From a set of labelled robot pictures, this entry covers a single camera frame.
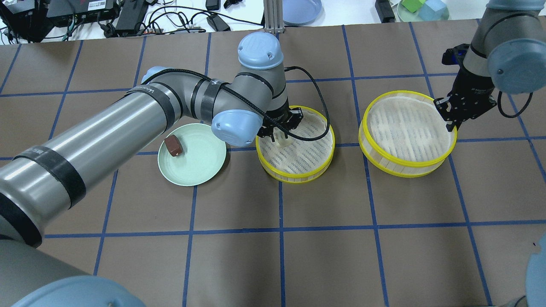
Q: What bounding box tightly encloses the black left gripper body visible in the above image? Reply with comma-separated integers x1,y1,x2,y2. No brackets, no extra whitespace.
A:
261,107,304,135

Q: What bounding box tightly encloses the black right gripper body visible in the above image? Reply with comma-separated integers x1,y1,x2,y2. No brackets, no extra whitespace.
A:
434,72,497,125

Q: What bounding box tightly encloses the brown chocolate bun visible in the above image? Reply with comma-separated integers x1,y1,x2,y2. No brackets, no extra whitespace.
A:
164,135,184,157

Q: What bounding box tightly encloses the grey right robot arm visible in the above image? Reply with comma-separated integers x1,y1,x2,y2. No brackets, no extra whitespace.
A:
434,0,546,132

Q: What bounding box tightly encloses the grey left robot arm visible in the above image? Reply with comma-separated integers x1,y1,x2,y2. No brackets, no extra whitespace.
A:
0,32,293,307

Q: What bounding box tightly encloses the yellow rimmed bamboo steamer layer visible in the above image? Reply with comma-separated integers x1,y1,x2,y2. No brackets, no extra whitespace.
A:
255,125,336,184

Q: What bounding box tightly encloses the light green plate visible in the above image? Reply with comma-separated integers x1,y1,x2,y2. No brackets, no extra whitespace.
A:
157,124,227,186

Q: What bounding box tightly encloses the plate with coloured blocks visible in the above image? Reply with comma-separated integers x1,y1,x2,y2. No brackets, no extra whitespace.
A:
396,0,449,23

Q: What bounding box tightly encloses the blue plate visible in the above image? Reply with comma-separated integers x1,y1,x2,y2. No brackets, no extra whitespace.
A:
282,0,322,26

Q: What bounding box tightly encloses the black power adapter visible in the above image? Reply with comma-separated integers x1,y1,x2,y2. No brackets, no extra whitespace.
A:
114,0,148,37

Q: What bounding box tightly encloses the black electronics box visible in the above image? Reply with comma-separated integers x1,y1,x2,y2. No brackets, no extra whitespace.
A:
46,0,119,19

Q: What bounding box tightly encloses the aluminium profile post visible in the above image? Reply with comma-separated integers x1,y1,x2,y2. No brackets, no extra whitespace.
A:
263,0,285,35

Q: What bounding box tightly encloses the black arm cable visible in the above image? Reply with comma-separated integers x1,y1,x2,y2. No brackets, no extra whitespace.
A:
141,66,331,142

